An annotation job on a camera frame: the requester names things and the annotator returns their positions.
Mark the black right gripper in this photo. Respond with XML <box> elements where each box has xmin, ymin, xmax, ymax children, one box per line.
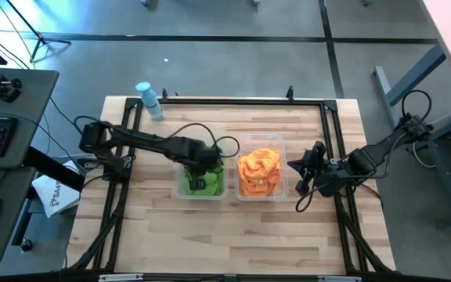
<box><xmin>287</xmin><ymin>140</ymin><xmax>327</xmax><ymax>197</ymax></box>

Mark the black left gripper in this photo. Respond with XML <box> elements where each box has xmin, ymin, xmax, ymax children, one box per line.
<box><xmin>183</xmin><ymin>142</ymin><xmax>225</xmax><ymax>193</ymax></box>

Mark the clear plastic bin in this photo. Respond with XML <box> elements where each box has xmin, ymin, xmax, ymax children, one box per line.
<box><xmin>234</xmin><ymin>132</ymin><xmax>290</xmax><ymax>202</ymax></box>
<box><xmin>175</xmin><ymin>132</ymin><xmax>229</xmax><ymax>201</ymax></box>

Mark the light blue bottle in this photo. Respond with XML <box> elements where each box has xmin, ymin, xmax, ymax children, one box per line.
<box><xmin>135</xmin><ymin>81</ymin><xmax>165</xmax><ymax>123</ymax></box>

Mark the black bar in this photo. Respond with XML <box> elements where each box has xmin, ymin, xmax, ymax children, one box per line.
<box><xmin>23</xmin><ymin>145</ymin><xmax>87</xmax><ymax>193</ymax></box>

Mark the dark grey desk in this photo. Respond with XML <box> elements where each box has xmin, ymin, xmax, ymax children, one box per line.
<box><xmin>0</xmin><ymin>66</ymin><xmax>60</xmax><ymax>266</ymax></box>

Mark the black tripod stand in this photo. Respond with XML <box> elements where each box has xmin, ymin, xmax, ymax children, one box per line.
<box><xmin>5</xmin><ymin>0</ymin><xmax>73</xmax><ymax>64</ymax></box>

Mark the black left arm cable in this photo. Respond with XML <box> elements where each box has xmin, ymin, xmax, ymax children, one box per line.
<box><xmin>73</xmin><ymin>114</ymin><xmax>241</xmax><ymax>160</ymax></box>

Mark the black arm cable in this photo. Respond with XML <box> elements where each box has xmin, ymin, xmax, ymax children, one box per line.
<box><xmin>73</xmin><ymin>114</ymin><xmax>241</xmax><ymax>160</ymax></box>
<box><xmin>295</xmin><ymin>89</ymin><xmax>434</xmax><ymax>214</ymax></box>

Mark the black aluminium table frame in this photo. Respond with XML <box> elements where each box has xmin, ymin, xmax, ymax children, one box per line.
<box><xmin>67</xmin><ymin>96</ymin><xmax>397</xmax><ymax>275</ymax></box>

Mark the silver bracket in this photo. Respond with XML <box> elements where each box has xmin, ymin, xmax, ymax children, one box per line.
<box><xmin>317</xmin><ymin>275</ymin><xmax>363</xmax><ymax>282</ymax></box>
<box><xmin>98</xmin><ymin>273</ymin><xmax>146</xmax><ymax>282</ymax></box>

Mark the white cable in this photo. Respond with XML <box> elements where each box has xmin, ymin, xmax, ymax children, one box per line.
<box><xmin>411</xmin><ymin>113</ymin><xmax>451</xmax><ymax>170</ymax></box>

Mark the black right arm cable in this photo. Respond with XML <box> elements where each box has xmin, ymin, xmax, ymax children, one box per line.
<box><xmin>295</xmin><ymin>89</ymin><xmax>434</xmax><ymax>214</ymax></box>

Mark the black clamp mount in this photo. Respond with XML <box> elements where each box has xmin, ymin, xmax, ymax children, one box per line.
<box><xmin>0</xmin><ymin>72</ymin><xmax>24</xmax><ymax>104</ymax></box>

